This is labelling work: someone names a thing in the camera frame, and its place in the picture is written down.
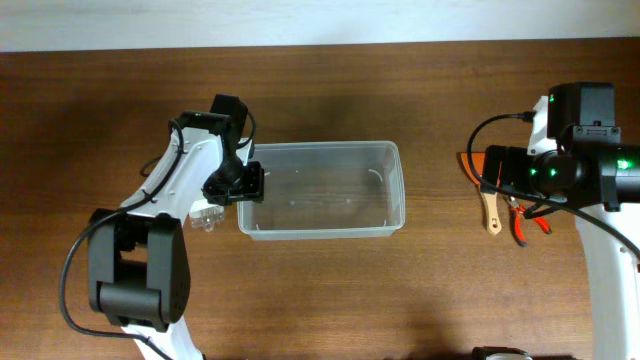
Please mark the clear case coloured bits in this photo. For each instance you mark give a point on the clear case coloured bits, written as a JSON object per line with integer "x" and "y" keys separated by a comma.
{"x": 206, "y": 216}

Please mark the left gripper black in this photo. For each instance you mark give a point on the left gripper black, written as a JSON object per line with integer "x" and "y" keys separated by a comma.
{"x": 253, "y": 190}

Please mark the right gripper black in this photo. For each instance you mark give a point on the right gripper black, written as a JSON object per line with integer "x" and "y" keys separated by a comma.
{"x": 512, "y": 159}

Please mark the red handled pliers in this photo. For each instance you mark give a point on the red handled pliers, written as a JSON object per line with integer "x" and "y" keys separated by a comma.
{"x": 516, "y": 212}

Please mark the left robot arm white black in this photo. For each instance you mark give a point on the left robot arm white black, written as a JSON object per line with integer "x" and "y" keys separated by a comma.
{"x": 138, "y": 269}

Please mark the clear plastic container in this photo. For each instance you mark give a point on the clear plastic container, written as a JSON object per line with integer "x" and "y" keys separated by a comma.
{"x": 327, "y": 190}

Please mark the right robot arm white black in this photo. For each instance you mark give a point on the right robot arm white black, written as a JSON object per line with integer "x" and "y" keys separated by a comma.
{"x": 576, "y": 162}

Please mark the orange scraper wooden handle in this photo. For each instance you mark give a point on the orange scraper wooden handle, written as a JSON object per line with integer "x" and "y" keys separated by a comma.
{"x": 492, "y": 222}

